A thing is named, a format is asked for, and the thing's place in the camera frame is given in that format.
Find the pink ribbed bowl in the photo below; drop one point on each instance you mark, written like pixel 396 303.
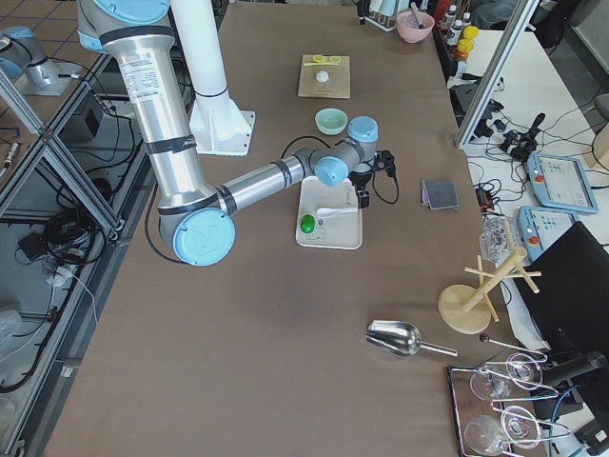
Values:
pixel 408 27

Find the upper wine glass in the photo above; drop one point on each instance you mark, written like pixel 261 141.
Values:
pixel 497 380

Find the green bell pepper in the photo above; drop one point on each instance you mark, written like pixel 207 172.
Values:
pixel 308 223

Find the grey folded cloth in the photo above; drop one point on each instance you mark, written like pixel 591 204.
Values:
pixel 437 194

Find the wine glass rack tray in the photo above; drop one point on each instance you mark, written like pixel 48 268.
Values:
pixel 492 407

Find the metal scoop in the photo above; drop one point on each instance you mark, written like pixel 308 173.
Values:
pixel 401 338

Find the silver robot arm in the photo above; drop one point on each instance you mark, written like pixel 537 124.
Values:
pixel 170 59

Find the lower wine glass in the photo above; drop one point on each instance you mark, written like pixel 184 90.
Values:
pixel 516 429

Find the lower teach pendant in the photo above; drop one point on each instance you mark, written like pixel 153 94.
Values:
pixel 541 227

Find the beige rabbit serving tray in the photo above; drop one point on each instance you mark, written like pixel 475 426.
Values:
pixel 343 231

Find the black monitor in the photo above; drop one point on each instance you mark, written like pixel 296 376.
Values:
pixel 571 309

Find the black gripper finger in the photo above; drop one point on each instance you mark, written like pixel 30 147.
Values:
pixel 363 10

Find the clear plastic container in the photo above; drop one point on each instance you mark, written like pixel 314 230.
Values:
pixel 496 238

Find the white wire cup rack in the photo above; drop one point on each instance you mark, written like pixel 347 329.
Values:
pixel 375 18

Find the white steamed bun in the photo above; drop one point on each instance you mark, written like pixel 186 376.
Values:
pixel 322 76

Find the aluminium frame post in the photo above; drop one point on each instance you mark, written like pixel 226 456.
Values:
pixel 509 39

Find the upper teach pendant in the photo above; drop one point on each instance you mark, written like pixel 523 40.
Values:
pixel 560 183

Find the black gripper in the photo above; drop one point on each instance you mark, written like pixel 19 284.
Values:
pixel 360 179

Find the wooden mug tree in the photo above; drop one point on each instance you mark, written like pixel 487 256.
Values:
pixel 469 310

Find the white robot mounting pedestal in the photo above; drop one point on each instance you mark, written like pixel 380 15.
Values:
pixel 217 123

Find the teach pendant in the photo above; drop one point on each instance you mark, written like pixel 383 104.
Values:
pixel 541 227
pixel 560 183

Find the yellow plastic knife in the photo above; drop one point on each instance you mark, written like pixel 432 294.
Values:
pixel 312 64

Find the mint green bowl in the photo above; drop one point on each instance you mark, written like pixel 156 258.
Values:
pixel 331 121

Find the light blue cup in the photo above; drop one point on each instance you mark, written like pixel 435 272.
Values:
pixel 387 7

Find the wooden cutting board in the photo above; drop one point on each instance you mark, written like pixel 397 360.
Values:
pixel 338 86

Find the white ceramic soup spoon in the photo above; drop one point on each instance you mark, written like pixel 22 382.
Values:
pixel 330 212

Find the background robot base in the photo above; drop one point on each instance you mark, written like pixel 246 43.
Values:
pixel 25 62

